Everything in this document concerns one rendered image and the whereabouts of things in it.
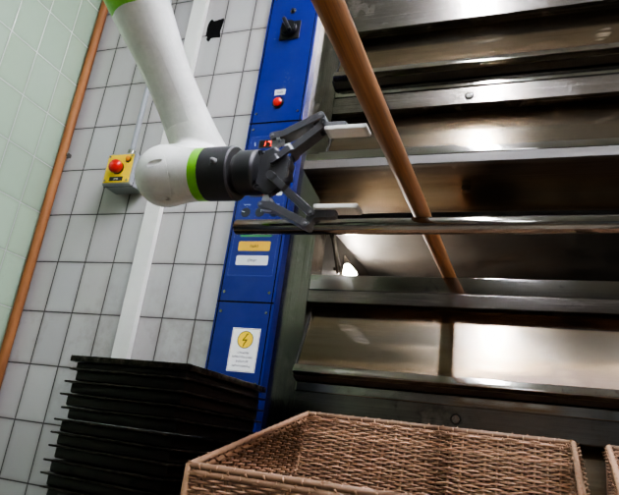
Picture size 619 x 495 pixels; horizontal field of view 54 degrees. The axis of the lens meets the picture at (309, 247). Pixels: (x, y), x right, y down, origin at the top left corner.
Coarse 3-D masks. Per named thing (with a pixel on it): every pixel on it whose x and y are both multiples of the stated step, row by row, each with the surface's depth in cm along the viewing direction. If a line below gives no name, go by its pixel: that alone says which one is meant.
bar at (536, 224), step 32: (256, 224) 115; (288, 224) 112; (320, 224) 110; (352, 224) 108; (384, 224) 106; (416, 224) 104; (448, 224) 102; (480, 224) 100; (512, 224) 98; (544, 224) 96; (576, 224) 95; (608, 224) 93
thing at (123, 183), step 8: (120, 160) 175; (136, 160) 173; (128, 168) 173; (104, 176) 175; (112, 176) 174; (120, 176) 173; (128, 176) 172; (104, 184) 174; (112, 184) 173; (120, 184) 172; (128, 184) 171; (120, 192) 178; (128, 192) 177; (136, 192) 177
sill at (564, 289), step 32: (320, 288) 147; (352, 288) 144; (384, 288) 142; (416, 288) 139; (448, 288) 136; (480, 288) 134; (512, 288) 132; (544, 288) 129; (576, 288) 127; (608, 288) 125
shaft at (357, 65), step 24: (312, 0) 59; (336, 0) 59; (336, 24) 61; (336, 48) 65; (360, 48) 66; (360, 72) 68; (360, 96) 73; (384, 120) 78; (384, 144) 83; (408, 168) 91; (408, 192) 97; (432, 240) 116
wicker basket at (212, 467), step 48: (288, 432) 124; (336, 432) 130; (384, 432) 126; (432, 432) 123; (480, 432) 120; (192, 480) 89; (240, 480) 86; (288, 480) 84; (336, 480) 124; (384, 480) 121; (432, 480) 119; (480, 480) 116; (528, 480) 113; (576, 480) 89
